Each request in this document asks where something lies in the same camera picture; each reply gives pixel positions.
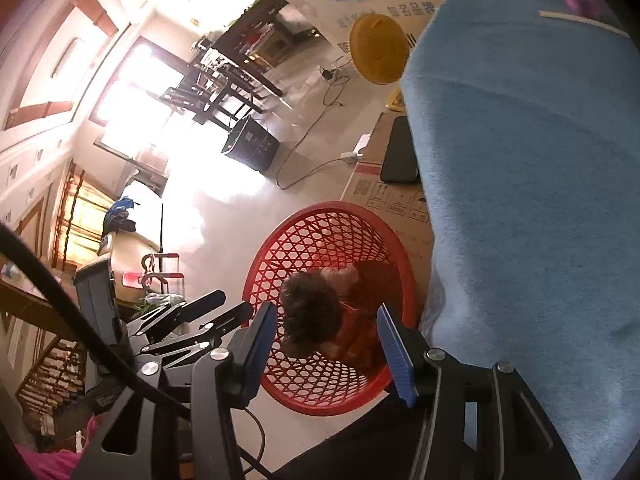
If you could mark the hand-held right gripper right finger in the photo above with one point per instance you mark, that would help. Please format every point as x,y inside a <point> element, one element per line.
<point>395,355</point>

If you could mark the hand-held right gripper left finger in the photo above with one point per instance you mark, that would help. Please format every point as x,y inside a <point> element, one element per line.
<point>265,332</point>

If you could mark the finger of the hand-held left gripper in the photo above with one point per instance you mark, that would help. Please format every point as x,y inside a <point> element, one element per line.
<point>230,317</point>
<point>200,303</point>

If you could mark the red plastic mesh basket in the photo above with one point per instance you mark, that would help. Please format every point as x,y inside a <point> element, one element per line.
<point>320,407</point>

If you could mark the brown fuzzy ball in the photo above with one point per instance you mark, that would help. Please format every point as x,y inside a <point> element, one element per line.
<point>307,305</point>

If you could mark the golden curtain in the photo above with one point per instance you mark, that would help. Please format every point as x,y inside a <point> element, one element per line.
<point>82,210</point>

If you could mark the blue clothing pile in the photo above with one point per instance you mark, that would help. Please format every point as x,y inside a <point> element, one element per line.
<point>120,210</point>

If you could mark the crumpled white tissue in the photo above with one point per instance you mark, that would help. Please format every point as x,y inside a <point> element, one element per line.
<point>340,277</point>

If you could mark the wooden stair railing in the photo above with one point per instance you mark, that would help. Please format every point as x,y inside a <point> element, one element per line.
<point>50,385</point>

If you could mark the white sofa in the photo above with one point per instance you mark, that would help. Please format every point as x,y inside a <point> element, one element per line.
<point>142,202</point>

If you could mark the cardboard box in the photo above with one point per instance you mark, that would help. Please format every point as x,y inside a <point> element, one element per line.
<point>390,197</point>

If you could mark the black plastic crate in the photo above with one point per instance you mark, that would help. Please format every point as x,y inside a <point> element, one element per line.
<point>250,145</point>

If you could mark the pink cloth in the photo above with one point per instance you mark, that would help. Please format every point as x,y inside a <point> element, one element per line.
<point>50,465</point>

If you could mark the white power strip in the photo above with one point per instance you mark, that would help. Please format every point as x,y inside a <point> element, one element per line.
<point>352,156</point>

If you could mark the dark wooden chair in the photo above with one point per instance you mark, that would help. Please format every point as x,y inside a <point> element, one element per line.
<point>200,100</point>

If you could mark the black phone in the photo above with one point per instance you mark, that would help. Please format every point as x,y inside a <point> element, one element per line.
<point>397,150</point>

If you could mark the blue tablecloth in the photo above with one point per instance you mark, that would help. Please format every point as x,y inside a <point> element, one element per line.
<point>525,160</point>

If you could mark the ceiling light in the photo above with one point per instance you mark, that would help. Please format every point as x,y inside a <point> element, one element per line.
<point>70,60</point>

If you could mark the dark wooden dining table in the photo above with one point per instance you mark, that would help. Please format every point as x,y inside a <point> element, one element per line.
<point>250,60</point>

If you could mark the yellow electric fan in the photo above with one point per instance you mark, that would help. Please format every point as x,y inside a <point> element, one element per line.
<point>375,45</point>

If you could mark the white stick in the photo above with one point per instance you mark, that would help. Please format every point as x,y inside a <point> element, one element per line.
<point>580,21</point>

